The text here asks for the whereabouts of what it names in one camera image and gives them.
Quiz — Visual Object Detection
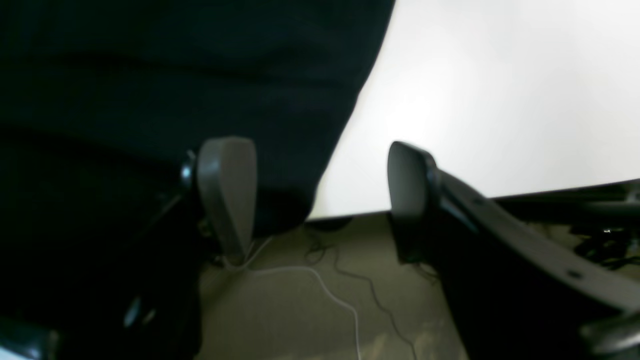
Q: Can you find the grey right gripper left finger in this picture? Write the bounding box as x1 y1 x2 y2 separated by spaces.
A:
196 137 258 265

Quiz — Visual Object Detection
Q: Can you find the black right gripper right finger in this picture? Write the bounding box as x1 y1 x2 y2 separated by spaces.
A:
387 141 639 360

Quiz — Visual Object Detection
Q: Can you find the black T-shirt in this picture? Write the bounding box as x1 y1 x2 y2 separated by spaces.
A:
0 0 395 360

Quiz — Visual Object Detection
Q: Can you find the white thin floor cable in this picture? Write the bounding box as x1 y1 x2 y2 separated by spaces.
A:
222 237 362 360

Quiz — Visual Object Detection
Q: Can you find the black thin floor cable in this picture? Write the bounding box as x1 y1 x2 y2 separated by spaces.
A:
305 230 418 360

